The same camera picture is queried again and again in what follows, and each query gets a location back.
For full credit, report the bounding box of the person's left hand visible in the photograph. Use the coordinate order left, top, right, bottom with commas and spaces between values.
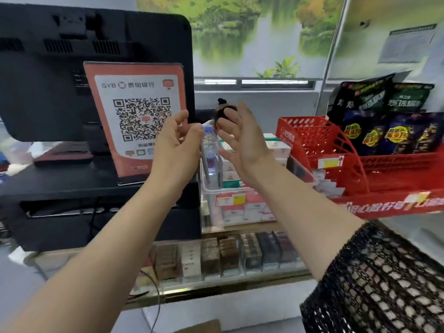
149, 109, 206, 202

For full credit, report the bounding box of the person's right hand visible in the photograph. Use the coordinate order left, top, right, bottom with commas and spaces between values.
215, 101, 278, 188

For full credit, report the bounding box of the person's right forearm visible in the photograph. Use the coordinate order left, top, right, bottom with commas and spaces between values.
244, 159, 365, 282

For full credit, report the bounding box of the person's left forearm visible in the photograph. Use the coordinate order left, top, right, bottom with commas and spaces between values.
0, 177, 195, 333

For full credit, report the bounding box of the clear plastic water bottle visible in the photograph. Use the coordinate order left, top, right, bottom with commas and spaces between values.
200, 125, 223, 190

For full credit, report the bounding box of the dark round knobbed object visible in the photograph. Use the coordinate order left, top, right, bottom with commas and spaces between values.
213, 98, 240, 131

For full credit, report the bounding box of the red and yellow price label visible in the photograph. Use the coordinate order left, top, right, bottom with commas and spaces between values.
215, 192, 247, 207

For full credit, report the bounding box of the clear plastic bin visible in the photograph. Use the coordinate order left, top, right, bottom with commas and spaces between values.
199, 133, 317, 234

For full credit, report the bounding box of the stack of white small boxes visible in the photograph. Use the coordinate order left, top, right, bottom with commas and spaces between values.
219, 133, 293, 224

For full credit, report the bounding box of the orange code sign stand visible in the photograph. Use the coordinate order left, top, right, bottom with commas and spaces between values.
83, 61, 190, 186

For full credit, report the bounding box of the row of cigarette packs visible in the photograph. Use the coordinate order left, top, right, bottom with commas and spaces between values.
152, 231, 303, 283

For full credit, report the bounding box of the red plastic basket rack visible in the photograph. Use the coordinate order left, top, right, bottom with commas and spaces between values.
276, 116, 444, 197

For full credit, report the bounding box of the white and yellow price label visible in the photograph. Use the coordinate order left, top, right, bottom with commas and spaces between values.
318, 156, 344, 170

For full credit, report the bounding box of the pile of small white packets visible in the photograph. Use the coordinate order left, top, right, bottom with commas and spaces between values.
311, 169, 346, 199

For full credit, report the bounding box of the landscape poster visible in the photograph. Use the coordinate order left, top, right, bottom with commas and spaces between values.
136, 0, 348, 81

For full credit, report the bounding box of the glass display counter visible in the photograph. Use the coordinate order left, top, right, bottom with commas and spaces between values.
32, 221, 314, 311

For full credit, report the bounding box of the dark red flat case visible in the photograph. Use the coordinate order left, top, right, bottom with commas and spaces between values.
34, 145, 95, 167

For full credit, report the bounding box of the dark blue snack packet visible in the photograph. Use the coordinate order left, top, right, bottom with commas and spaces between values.
341, 111, 390, 156
414, 112, 444, 154
381, 112, 428, 156

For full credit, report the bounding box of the grey metal pole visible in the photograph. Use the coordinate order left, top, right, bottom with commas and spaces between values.
314, 0, 353, 117

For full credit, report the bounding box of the black monitor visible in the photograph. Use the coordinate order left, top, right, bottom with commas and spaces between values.
0, 3, 196, 171

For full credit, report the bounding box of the red printed shelf strip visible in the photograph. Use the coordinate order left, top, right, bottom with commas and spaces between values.
332, 189, 444, 219

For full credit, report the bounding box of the brown cardboard box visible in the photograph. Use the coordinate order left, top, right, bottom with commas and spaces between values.
173, 318, 223, 333

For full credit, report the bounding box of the green and black snack packet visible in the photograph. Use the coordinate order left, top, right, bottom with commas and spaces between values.
386, 82, 435, 114

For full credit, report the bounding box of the black mesh sleeve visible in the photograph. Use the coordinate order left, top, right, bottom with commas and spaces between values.
300, 221, 444, 333

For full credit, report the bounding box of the grey paper notice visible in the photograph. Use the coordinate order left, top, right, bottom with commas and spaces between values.
378, 24, 438, 64

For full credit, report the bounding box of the grey window frame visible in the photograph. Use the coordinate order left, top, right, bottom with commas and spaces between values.
193, 76, 316, 91

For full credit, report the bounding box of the black cable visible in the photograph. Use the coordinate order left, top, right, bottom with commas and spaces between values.
138, 268, 162, 333

